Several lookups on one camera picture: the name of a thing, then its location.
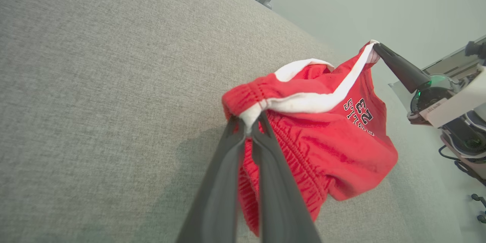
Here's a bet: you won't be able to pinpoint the thin black cable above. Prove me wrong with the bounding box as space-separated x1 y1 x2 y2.
439 145 486 187

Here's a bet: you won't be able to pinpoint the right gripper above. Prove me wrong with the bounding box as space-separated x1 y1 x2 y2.
374 43 486 128

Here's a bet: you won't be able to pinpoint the grey baseboard strip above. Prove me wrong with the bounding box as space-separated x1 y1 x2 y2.
421 36 486 81

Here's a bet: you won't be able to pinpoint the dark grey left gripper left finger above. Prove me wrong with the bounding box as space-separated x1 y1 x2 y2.
177 116 247 243

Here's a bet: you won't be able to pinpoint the grey fabric sofa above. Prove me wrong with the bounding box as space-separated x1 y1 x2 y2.
0 0 465 243

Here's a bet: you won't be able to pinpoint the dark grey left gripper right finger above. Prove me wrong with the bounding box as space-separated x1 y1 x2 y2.
251 112 323 243

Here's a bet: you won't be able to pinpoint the red shorts with white trim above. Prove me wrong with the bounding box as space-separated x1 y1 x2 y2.
221 40 399 237

